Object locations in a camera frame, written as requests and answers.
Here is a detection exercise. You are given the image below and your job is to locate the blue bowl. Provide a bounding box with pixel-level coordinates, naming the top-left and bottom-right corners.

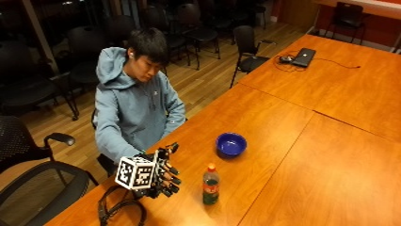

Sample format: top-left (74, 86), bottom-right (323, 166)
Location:
top-left (214, 132), bottom-right (247, 157)

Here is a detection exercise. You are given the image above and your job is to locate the black mesh office chair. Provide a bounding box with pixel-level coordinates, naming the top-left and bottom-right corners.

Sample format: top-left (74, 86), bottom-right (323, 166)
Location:
top-left (0, 160), bottom-right (99, 226)

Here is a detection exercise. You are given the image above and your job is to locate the black chair with armrests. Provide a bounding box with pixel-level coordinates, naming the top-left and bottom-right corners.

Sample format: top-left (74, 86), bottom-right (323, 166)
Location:
top-left (227, 24), bottom-right (278, 89)

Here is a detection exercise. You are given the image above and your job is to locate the black armless chair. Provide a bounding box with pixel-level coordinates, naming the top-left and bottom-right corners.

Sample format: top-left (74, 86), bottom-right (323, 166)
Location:
top-left (323, 1), bottom-right (367, 45)

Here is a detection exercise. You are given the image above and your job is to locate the black chair under person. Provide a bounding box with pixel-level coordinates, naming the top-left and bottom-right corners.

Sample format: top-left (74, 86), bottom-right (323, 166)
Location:
top-left (90, 107), bottom-right (118, 178)

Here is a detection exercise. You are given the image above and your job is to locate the black laptop cable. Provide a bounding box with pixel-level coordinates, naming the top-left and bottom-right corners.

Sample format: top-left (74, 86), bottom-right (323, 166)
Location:
top-left (271, 53), bottom-right (362, 73)

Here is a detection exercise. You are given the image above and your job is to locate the black padded chair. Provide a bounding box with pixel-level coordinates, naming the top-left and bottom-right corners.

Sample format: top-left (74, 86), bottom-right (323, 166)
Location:
top-left (65, 25), bottom-right (110, 95)
top-left (174, 2), bottom-right (221, 72)
top-left (0, 40), bottom-right (81, 122)

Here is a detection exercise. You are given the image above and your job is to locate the green bottle with orange cap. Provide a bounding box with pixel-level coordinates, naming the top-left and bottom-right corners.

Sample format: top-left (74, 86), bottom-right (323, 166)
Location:
top-left (201, 162), bottom-right (221, 206)

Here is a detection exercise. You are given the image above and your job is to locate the black perforated armrest chair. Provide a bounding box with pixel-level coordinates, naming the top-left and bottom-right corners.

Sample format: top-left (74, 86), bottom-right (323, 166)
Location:
top-left (0, 115), bottom-right (77, 174)

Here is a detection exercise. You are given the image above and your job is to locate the the person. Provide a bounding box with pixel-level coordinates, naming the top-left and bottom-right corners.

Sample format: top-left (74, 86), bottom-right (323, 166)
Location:
top-left (91, 27), bottom-right (187, 177)

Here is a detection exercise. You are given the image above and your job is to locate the white marker cube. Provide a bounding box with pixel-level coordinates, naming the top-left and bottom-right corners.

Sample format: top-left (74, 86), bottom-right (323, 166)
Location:
top-left (114, 155), bottom-right (157, 191)

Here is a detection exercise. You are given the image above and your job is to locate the black laptop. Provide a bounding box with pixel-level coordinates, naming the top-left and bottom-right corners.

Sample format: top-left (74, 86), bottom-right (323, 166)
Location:
top-left (290, 47), bottom-right (316, 69)

